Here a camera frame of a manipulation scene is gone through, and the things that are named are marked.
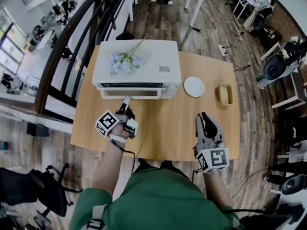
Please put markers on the white power strip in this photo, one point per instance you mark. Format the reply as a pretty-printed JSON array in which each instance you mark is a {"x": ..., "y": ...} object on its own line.
[{"x": 222, "y": 50}]

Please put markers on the person's left forearm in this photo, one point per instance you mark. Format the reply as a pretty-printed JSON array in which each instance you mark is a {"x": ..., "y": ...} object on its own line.
[{"x": 108, "y": 164}]

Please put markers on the yellow rectangular tray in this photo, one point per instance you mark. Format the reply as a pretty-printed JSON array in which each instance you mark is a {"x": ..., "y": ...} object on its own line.
[{"x": 225, "y": 93}]

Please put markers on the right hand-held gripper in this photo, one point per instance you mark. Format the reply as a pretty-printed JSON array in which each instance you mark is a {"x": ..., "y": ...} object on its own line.
[{"x": 216, "y": 157}]

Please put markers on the white oven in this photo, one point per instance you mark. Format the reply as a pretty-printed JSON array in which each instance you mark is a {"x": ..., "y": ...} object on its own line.
[{"x": 148, "y": 59}]

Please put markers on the purple artificial flower bunch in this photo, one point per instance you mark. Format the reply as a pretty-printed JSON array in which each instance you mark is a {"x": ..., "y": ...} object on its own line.
[{"x": 124, "y": 61}]

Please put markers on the person's green shirt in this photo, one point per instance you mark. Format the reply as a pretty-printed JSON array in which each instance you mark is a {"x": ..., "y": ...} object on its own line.
[{"x": 156, "y": 200}]

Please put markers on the person's left hand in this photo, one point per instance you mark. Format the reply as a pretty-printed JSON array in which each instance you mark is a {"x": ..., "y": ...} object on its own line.
[{"x": 121, "y": 130}]

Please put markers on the black railing with wooden handrail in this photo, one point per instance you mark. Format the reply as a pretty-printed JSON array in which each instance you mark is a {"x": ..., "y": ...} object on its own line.
[{"x": 57, "y": 63}]

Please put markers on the white round plate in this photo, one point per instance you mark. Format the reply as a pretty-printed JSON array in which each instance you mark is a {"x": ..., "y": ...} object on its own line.
[{"x": 194, "y": 86}]

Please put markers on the white wrist band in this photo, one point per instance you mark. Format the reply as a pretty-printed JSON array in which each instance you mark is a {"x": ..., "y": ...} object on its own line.
[{"x": 117, "y": 138}]

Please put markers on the person's right forearm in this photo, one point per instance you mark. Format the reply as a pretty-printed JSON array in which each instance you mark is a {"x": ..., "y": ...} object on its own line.
[{"x": 217, "y": 190}]

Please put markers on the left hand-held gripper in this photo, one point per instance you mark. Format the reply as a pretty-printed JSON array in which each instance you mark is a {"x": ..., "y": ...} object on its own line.
[{"x": 106, "y": 123}]

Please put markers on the black trash bin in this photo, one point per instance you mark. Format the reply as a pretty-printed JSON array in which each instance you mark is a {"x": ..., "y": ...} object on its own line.
[{"x": 37, "y": 129}]

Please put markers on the person's black trousers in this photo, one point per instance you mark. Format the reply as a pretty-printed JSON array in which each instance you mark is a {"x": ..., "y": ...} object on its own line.
[{"x": 168, "y": 164}]

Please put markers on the black office chair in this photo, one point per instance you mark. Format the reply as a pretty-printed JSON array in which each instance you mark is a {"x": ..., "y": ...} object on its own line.
[{"x": 48, "y": 193}]

